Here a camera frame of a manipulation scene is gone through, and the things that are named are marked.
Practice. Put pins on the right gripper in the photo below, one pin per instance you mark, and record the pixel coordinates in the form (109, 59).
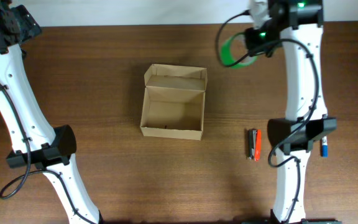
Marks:
(250, 43)

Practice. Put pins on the green tape roll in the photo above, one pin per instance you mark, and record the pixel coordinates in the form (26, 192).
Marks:
(227, 56)

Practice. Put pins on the cardboard box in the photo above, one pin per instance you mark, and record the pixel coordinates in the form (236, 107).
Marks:
(174, 101)

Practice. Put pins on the blue white marker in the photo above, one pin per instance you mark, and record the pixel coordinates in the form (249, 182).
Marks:
(324, 147)

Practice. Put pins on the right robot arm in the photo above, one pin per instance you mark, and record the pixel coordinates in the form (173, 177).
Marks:
(296, 27)

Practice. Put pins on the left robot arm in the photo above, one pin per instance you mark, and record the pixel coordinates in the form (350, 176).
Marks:
(36, 145)

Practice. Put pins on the black orange stapler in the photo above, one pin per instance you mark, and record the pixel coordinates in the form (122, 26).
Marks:
(255, 143)

